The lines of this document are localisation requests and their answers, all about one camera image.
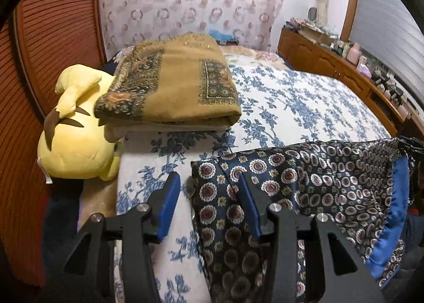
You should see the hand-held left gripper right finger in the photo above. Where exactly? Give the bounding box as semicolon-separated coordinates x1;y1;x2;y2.
238;173;385;303

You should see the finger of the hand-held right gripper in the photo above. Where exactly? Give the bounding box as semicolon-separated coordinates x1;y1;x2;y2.
398;137;424;162

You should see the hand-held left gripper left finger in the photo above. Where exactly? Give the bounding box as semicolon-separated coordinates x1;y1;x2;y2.
50;171;182;303

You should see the navy patterned satin pajama top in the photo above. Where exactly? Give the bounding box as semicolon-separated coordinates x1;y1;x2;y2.
190;139;414;303

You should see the purple pouch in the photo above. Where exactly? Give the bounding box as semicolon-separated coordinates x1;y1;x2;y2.
356;55;374;79

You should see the yellow plush toy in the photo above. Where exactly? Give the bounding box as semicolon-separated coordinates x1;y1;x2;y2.
36;64;124;186

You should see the pink bottle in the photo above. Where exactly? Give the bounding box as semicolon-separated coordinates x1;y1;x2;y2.
346;42;362;64

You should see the blue floral white bedsheet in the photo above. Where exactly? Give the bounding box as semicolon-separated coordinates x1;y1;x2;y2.
112;54;394;303

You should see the wooden sideboard cabinet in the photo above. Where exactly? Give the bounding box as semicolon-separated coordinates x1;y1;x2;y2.
277;26;415;138

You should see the folded brown patterned blanket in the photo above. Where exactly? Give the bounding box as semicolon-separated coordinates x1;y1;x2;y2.
93;33;243;132

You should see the cluttered cardboard box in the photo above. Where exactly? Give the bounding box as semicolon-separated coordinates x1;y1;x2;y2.
291;17;339;46

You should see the rose print blanket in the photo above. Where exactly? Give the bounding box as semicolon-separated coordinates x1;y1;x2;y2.
217;44;289;65

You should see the wooden louvered wardrobe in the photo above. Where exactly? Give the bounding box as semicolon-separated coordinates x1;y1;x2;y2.
0;0;114;287

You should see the floral sheer curtain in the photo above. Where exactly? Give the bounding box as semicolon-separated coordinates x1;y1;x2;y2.
97;0;288;56

